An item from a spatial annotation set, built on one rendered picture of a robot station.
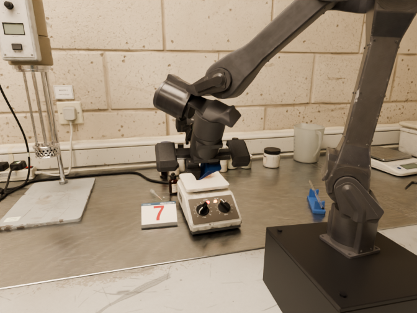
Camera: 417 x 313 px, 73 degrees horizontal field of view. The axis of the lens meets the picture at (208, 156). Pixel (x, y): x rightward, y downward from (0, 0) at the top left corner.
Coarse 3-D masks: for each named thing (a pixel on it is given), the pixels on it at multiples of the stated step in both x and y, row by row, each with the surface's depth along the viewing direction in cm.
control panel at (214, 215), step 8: (192, 200) 71; (200, 200) 71; (208, 200) 72; (224, 200) 72; (232, 200) 73; (192, 208) 69; (216, 208) 70; (232, 208) 71; (192, 216) 68; (200, 216) 68; (208, 216) 68; (216, 216) 69; (224, 216) 69; (232, 216) 69
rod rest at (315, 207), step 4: (312, 192) 85; (316, 192) 85; (308, 196) 86; (312, 196) 85; (308, 200) 84; (312, 200) 83; (316, 200) 78; (312, 204) 81; (316, 204) 77; (324, 204) 77; (312, 208) 79; (316, 208) 78; (320, 208) 78; (324, 208) 78; (316, 212) 77; (320, 212) 77; (324, 212) 77
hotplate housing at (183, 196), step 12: (180, 180) 82; (180, 192) 78; (192, 192) 74; (204, 192) 74; (216, 192) 74; (228, 192) 75; (240, 216) 70; (192, 228) 66; (204, 228) 67; (216, 228) 68; (228, 228) 69
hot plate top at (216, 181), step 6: (186, 174) 82; (216, 174) 82; (186, 180) 78; (192, 180) 78; (198, 180) 78; (204, 180) 78; (210, 180) 78; (216, 180) 78; (222, 180) 78; (186, 186) 73; (192, 186) 73; (198, 186) 73; (204, 186) 73; (210, 186) 73; (216, 186) 74; (222, 186) 74; (228, 186) 75
